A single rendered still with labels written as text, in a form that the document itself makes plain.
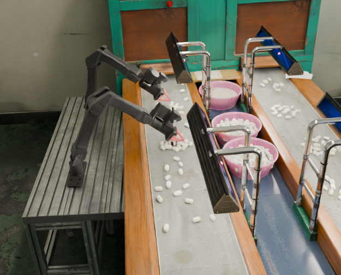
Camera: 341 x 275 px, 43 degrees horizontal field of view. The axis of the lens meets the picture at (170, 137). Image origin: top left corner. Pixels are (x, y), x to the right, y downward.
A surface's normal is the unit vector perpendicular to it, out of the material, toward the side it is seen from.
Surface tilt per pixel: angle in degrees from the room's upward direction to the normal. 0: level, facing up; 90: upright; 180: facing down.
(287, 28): 90
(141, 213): 0
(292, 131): 0
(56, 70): 90
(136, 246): 0
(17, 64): 90
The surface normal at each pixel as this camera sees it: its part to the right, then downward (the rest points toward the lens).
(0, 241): -0.04, -0.86
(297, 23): 0.10, 0.51
